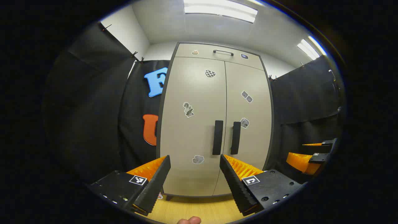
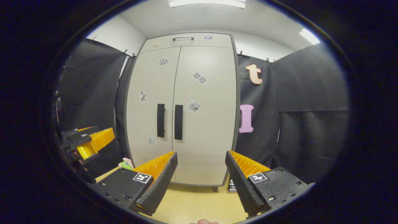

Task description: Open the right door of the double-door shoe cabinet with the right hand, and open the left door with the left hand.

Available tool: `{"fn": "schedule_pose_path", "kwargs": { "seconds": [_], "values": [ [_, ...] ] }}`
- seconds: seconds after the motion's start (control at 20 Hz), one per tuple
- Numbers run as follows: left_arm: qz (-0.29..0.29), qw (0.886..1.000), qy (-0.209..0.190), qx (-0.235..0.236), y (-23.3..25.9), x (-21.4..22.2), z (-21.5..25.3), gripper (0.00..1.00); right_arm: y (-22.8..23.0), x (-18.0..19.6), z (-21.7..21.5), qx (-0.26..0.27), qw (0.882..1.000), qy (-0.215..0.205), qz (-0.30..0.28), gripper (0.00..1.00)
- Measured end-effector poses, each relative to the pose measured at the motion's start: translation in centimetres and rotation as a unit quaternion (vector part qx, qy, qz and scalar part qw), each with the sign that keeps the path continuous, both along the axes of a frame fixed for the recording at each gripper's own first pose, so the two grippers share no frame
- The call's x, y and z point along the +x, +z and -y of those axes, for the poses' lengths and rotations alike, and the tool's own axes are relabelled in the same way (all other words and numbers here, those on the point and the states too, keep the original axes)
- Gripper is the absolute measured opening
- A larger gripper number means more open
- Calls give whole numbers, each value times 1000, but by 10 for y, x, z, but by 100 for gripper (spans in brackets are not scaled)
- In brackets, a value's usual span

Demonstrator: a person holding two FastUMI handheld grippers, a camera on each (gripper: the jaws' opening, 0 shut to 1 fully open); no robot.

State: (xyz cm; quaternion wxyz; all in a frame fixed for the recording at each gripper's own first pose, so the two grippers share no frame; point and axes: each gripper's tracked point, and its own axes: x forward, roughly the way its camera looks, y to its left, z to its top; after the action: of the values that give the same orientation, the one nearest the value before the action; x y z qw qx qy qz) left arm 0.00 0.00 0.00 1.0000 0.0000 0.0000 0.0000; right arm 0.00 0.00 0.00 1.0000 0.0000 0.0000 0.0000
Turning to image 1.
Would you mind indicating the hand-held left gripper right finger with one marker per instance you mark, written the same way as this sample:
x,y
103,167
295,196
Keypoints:
x,y
236,186

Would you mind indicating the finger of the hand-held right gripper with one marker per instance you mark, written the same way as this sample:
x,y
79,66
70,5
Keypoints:
x,y
328,142
300,161

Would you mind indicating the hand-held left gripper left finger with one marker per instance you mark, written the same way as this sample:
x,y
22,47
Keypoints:
x,y
155,186

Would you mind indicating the beige shoe cabinet door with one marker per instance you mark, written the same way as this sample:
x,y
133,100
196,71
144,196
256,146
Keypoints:
x,y
192,140
252,146

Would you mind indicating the beige double-door shoe cabinet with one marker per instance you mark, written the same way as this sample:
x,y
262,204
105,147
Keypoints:
x,y
205,51

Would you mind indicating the black backdrop cloth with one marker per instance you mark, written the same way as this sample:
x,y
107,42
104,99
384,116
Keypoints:
x,y
93,109
304,102

